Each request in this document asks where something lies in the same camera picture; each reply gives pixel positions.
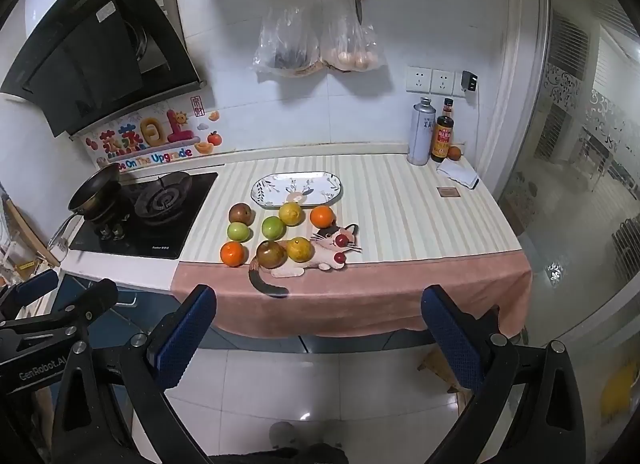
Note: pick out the dark sauce bottle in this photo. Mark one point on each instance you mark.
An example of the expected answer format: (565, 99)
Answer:
(442, 141)

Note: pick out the frosted glass sliding door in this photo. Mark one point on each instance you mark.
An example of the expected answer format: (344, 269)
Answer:
(575, 169)

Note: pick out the oval patterned plate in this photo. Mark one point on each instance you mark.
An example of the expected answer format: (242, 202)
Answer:
(280, 186)

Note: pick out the brown square coaster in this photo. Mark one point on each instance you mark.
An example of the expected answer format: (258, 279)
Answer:
(447, 192)

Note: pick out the red cherry tomato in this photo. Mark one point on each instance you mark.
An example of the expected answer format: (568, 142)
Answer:
(342, 240)
(340, 258)

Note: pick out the wooden rack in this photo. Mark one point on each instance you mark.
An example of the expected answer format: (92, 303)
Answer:
(35, 240)

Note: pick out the white wall socket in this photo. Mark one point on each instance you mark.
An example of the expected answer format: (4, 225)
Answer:
(418, 79)
(442, 81)

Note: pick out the black gas stove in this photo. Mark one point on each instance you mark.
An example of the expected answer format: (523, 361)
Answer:
(192, 229)

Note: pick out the black range hood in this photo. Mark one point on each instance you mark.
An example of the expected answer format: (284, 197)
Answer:
(90, 54)

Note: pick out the dark frying pan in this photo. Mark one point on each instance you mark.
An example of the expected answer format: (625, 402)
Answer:
(95, 189)

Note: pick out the yellow orange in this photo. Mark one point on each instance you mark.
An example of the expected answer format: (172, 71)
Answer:
(299, 249)
(291, 214)

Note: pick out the cardboard box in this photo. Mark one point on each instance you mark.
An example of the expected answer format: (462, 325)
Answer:
(436, 365)

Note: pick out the plastic bag with eggs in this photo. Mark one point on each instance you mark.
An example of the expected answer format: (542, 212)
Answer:
(352, 51)

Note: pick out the colourful wall sticker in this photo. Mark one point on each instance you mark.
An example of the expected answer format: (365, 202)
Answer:
(150, 136)

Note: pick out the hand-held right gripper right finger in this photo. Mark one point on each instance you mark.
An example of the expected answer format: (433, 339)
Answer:
(450, 339)

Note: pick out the striped cat print table cloth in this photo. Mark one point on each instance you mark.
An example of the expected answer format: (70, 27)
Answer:
(410, 224)

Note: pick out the small orange fruit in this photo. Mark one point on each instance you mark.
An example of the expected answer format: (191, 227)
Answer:
(454, 153)

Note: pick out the orange mandarin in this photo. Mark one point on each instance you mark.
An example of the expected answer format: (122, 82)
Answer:
(321, 216)
(233, 254)

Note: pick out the white folded cloth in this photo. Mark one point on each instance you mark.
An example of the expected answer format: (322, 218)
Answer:
(460, 174)

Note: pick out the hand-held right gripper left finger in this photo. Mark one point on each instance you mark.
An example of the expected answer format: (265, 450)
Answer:
(187, 336)

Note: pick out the silver metal bottle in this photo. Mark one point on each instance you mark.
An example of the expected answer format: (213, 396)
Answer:
(420, 134)

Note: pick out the plastic bag with dark contents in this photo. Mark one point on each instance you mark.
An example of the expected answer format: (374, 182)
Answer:
(287, 39)

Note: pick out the black plug adapter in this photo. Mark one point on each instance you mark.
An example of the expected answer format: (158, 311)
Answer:
(469, 81)

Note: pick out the red green apple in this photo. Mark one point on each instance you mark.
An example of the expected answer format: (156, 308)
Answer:
(241, 214)
(271, 254)

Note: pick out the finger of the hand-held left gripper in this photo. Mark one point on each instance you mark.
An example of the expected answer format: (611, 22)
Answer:
(37, 286)
(92, 299)

